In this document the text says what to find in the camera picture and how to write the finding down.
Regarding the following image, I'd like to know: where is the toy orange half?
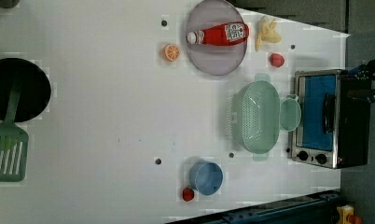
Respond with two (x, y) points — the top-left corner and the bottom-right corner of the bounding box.
(162, 44), (180, 62)

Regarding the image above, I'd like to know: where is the green plastic cup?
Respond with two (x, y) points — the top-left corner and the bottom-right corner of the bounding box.
(280, 94), (301, 132)

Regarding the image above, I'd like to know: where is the grey round plate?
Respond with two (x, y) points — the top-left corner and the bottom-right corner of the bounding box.
(185, 0), (247, 76)

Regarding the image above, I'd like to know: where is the black round pan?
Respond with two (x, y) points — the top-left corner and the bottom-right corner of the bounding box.
(0, 58), (51, 122)

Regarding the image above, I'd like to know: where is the dark object at corner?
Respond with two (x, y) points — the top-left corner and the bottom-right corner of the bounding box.
(0, 0), (20, 8)

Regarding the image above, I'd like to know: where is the red toy strawberry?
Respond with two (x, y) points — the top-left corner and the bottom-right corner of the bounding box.
(270, 53), (285, 68)

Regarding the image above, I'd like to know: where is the red ketchup bottle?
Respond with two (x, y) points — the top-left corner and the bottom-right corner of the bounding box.
(187, 21), (250, 47)

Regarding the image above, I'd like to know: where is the small red toy fruit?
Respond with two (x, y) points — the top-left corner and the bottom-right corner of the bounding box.
(182, 188), (195, 202)

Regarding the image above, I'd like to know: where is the silver black toaster oven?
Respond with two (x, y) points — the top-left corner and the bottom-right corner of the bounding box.
(291, 69), (371, 169)

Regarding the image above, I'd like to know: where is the green plastic strainer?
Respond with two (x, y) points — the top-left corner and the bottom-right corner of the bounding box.
(228, 74), (280, 162)

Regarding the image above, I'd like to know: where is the green slotted spatula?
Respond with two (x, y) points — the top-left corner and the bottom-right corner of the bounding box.
(0, 81), (29, 182)

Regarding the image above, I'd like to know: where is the peeled toy banana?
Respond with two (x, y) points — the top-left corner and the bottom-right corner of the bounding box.
(255, 16), (282, 51)

